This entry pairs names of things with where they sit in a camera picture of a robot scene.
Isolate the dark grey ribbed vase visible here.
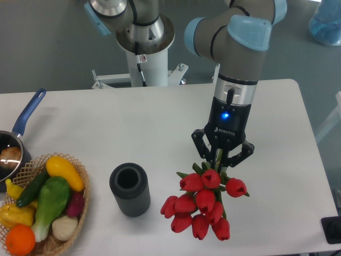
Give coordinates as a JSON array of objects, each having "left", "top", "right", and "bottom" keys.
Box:
[{"left": 109, "top": 163, "right": 151, "bottom": 217}]

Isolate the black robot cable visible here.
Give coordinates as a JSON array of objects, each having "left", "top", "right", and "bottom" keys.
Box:
[{"left": 134, "top": 42, "right": 148, "bottom": 87}]

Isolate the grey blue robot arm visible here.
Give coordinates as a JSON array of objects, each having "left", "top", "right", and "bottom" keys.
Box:
[{"left": 84, "top": 1, "right": 287, "bottom": 171}]

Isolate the orange fruit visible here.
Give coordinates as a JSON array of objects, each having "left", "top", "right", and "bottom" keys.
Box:
[{"left": 5, "top": 225, "right": 36, "bottom": 255}]

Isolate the purple red onion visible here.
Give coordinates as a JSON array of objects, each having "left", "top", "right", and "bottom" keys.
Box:
[{"left": 66, "top": 192, "right": 85, "bottom": 217}]

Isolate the blue transparent bag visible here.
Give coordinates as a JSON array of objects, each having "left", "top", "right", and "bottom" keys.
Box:
[{"left": 308, "top": 0, "right": 340, "bottom": 46}]

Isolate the blue handled saucepan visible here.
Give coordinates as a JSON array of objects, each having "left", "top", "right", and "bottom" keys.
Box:
[{"left": 1, "top": 89, "right": 46, "bottom": 193}]

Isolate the yellow banana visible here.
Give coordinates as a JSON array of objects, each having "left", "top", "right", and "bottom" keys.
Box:
[{"left": 5, "top": 179, "right": 24, "bottom": 204}]

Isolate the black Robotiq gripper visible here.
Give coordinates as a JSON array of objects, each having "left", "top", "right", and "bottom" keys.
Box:
[{"left": 191, "top": 97, "right": 255, "bottom": 169}]

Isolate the red tulip bouquet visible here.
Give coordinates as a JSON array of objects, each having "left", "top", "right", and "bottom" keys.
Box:
[{"left": 160, "top": 162, "right": 249, "bottom": 241}]

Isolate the white frame at right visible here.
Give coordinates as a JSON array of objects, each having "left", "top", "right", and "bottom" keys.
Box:
[{"left": 315, "top": 91, "right": 340, "bottom": 143}]

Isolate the white garlic bulb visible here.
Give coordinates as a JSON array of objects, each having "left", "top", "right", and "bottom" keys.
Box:
[{"left": 52, "top": 215, "right": 78, "bottom": 241}]

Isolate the green cucumber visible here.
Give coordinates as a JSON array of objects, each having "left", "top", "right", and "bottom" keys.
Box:
[{"left": 16, "top": 170, "right": 50, "bottom": 207}]

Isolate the green bok choy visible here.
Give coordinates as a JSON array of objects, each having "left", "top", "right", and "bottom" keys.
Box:
[{"left": 31, "top": 177, "right": 71, "bottom": 243}]

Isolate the black device at edge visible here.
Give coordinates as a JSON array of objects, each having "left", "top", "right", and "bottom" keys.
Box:
[{"left": 321, "top": 216, "right": 340, "bottom": 244}]

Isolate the yellow squash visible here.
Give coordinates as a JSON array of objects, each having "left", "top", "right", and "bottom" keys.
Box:
[{"left": 46, "top": 156, "right": 85, "bottom": 192}]

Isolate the yellow bell pepper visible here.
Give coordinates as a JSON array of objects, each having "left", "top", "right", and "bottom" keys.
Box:
[{"left": 1, "top": 203, "right": 35, "bottom": 229}]

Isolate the woven wicker basket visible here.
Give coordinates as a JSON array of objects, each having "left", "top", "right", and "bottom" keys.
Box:
[{"left": 0, "top": 152, "right": 91, "bottom": 256}]

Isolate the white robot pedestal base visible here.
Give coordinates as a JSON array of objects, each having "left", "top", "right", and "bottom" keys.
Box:
[{"left": 92, "top": 14, "right": 189, "bottom": 89}]

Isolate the brown bread in pan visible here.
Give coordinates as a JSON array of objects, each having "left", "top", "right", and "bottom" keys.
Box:
[{"left": 1, "top": 147, "right": 21, "bottom": 170}]

